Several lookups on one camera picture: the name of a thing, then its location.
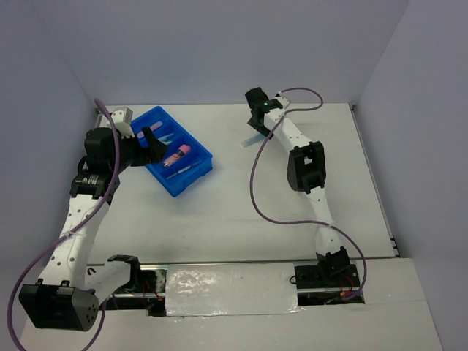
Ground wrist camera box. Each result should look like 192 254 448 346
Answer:
274 94 291 110
110 107 135 137

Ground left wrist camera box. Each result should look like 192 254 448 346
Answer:
110 107 135 137

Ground purple highlighter pen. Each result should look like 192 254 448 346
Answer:
137 121 163 139

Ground pink-capped eraser jar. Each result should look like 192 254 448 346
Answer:
162 144 191 168

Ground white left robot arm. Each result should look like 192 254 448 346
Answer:
19 127 168 331

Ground blue mini stapler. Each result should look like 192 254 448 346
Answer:
159 133 174 145

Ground blue divided plastic bin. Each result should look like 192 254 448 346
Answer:
130 106 213 197

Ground black thin pen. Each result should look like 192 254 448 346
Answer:
166 161 201 180

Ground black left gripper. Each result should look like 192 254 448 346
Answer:
109 127 168 173

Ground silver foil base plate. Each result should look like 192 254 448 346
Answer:
165 263 300 317

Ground blue-capped grey marker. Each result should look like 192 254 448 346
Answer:
241 134 265 148

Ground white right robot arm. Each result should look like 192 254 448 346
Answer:
245 87 362 286

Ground right aluminium table rail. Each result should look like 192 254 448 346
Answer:
348 104 401 258

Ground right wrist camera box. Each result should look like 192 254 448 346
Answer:
274 94 291 110

